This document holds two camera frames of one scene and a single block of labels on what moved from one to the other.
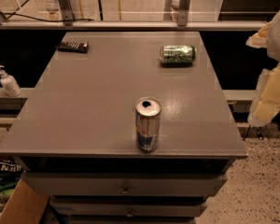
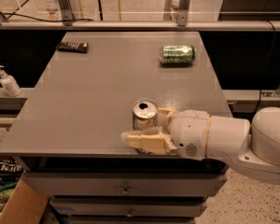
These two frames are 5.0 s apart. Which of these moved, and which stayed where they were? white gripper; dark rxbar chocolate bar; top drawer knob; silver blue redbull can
Moved: white gripper
Stayed: dark rxbar chocolate bar; top drawer knob; silver blue redbull can
